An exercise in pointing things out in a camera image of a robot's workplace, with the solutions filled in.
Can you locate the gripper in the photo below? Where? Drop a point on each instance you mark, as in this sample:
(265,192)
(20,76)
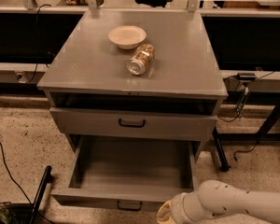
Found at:
(176,207)

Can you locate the grey drawer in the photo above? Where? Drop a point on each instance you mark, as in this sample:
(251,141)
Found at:
(134,124)
(128,174)

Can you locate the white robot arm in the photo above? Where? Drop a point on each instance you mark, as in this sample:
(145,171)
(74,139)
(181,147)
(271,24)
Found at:
(215,199)

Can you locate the grey top drawer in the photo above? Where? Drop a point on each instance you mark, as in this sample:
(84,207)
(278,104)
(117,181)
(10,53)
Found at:
(134,124)

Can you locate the grey drawer cabinet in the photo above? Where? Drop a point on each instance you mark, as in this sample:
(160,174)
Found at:
(90,71)

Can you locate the black floor stand leg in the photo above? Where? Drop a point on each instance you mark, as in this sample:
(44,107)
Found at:
(46,178)

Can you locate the glass jar of snacks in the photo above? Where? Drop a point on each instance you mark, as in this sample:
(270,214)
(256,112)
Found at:
(140,61)

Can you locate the white ceramic bowl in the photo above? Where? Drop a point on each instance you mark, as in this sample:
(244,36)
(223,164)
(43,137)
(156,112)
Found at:
(127,37)

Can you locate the black table frame leg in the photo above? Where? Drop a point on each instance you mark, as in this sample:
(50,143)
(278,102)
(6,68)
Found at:
(262,135)

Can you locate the wire basket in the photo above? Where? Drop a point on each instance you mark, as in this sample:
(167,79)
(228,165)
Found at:
(7,216)

